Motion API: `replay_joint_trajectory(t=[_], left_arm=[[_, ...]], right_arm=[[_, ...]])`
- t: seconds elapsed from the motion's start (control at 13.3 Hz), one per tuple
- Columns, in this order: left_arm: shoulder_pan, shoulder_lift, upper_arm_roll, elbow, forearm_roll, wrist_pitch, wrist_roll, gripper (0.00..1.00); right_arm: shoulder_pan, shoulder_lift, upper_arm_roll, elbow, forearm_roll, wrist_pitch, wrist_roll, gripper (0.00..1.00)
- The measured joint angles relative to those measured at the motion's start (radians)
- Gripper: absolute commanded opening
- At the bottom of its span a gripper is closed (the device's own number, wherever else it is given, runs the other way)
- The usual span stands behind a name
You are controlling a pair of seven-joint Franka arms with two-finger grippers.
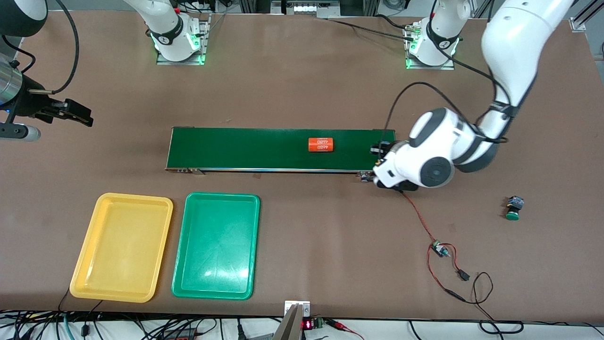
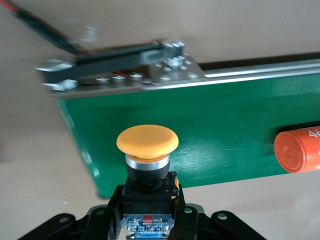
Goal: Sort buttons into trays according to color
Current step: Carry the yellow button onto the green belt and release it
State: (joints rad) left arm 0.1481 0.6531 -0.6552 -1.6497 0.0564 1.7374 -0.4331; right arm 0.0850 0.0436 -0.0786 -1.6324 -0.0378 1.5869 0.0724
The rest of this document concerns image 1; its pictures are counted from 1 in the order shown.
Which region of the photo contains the orange 4680 cylinder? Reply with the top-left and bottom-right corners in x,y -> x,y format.
308,137 -> 334,153

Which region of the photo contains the green mushroom push button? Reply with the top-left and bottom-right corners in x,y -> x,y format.
505,195 -> 525,221

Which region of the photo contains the yellow plastic tray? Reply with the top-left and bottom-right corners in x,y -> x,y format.
69,192 -> 174,303

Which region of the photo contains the green conveyor belt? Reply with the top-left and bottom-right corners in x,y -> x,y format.
165,127 -> 401,184

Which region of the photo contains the red clip lead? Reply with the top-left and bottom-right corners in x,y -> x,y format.
326,319 -> 366,340

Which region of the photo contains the green plastic tray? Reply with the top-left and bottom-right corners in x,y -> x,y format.
171,192 -> 261,300

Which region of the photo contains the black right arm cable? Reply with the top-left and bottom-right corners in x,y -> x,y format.
2,0 -> 80,95

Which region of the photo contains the red black conveyor wire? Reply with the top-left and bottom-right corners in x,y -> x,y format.
401,189 -> 439,244

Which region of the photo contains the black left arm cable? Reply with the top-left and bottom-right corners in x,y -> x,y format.
391,45 -> 512,145

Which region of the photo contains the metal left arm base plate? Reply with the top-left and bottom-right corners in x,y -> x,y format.
405,23 -> 456,70

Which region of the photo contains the black cable to arm base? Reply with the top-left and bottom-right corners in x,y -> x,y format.
328,14 -> 418,42

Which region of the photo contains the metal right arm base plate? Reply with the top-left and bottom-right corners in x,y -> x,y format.
156,13 -> 211,66

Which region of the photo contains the red wire with black plug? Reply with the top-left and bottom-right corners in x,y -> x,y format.
427,243 -> 471,296

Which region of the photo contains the aluminium frame with white box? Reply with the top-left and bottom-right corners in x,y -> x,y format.
238,0 -> 378,19

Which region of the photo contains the thin black looped cable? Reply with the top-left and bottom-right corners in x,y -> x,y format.
444,272 -> 524,335

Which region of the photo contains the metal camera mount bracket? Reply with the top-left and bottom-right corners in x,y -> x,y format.
273,300 -> 311,340

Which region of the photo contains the tangled black cable bundle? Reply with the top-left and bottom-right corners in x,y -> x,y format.
0,309 -> 284,340

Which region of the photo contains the aluminium frame post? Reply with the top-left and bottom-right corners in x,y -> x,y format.
570,0 -> 604,33

